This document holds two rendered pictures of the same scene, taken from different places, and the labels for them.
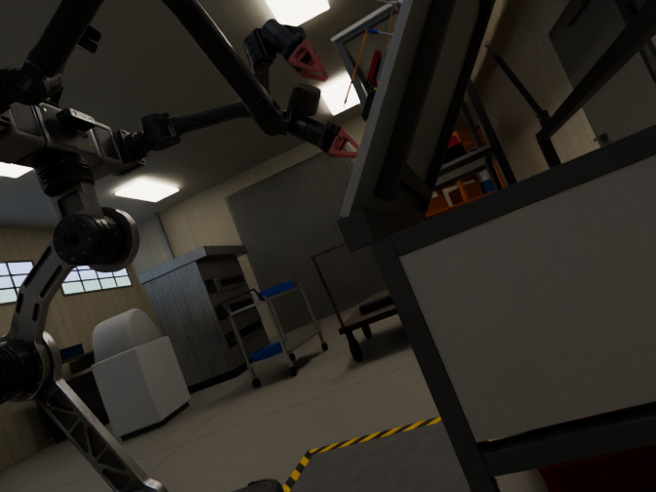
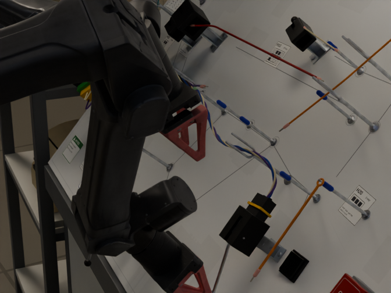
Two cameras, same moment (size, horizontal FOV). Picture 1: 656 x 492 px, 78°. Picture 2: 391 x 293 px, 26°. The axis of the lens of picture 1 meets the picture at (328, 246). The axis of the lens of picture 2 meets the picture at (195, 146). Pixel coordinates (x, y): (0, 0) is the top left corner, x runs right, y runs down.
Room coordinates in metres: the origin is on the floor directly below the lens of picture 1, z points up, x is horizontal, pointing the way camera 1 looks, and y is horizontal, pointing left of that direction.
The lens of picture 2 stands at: (0.14, 0.56, 1.71)
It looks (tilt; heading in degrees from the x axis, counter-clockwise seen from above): 22 degrees down; 320
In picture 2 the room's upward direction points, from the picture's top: straight up
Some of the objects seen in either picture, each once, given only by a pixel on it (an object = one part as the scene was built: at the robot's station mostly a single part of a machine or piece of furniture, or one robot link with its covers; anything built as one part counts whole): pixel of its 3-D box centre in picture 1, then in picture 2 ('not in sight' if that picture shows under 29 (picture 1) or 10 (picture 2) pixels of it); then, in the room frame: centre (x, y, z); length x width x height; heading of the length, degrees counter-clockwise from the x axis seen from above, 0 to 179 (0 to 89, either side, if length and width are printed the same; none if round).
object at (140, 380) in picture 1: (139, 367); not in sight; (4.60, 2.50, 0.64); 0.72 x 0.61 x 1.28; 169
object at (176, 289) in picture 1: (217, 313); not in sight; (6.31, 1.99, 0.92); 1.43 x 1.10 x 1.84; 169
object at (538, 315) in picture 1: (535, 258); not in sight; (1.19, -0.54, 0.60); 1.17 x 0.58 x 0.40; 162
